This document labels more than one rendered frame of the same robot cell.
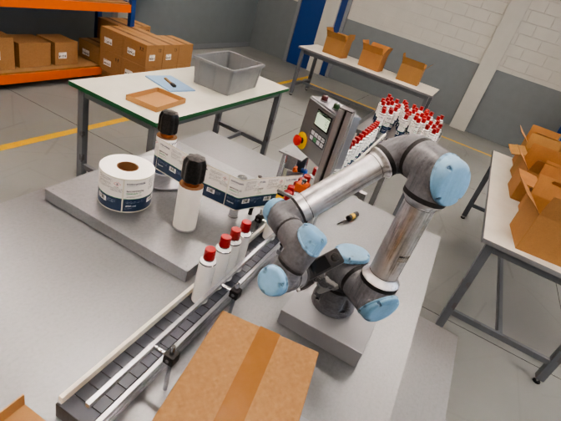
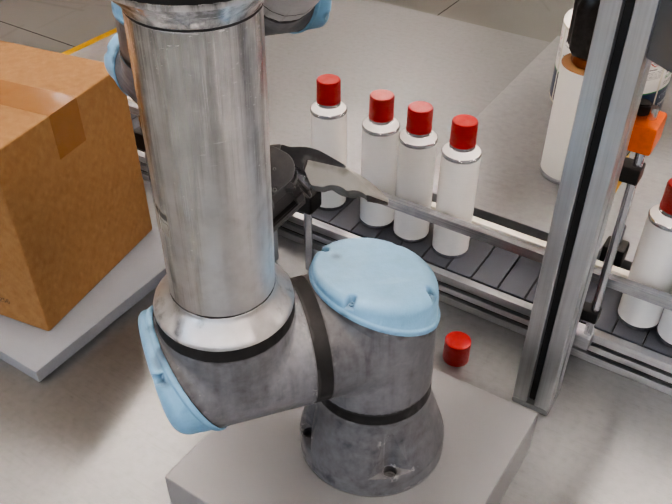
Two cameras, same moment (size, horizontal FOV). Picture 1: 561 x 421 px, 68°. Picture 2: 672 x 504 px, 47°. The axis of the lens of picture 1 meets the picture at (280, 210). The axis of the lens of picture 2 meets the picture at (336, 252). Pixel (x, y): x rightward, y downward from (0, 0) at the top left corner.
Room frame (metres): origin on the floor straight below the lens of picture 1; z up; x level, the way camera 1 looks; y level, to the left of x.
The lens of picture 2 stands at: (1.22, -0.77, 1.57)
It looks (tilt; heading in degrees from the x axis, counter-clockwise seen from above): 39 degrees down; 105
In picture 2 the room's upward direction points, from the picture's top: straight up
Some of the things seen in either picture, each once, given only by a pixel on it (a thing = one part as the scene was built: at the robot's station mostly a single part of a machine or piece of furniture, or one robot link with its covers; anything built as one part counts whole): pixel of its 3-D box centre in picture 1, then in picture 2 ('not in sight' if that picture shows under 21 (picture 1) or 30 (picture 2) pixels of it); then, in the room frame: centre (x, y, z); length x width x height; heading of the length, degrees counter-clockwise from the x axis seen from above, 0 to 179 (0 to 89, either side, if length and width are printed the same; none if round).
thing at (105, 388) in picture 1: (226, 277); (352, 186); (1.01, 0.10, 0.95); 1.07 x 0.01 x 0.01; 162
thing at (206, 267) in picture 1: (204, 275); (328, 143); (0.96, 0.16, 0.98); 0.05 x 0.05 x 0.20
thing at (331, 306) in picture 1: (336, 291); (372, 404); (1.12, -0.26, 0.95); 0.15 x 0.15 x 0.10
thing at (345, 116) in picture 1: (315, 200); (593, 166); (1.30, -0.11, 1.16); 0.04 x 0.04 x 0.67; 72
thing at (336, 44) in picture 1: (337, 43); not in sight; (7.21, -0.07, 0.97); 0.47 x 0.41 x 0.37; 158
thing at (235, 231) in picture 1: (229, 254); (415, 173); (1.10, 0.11, 0.98); 0.05 x 0.05 x 0.20
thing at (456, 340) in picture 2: not in sight; (457, 348); (1.19, -0.07, 0.85); 0.03 x 0.03 x 0.03
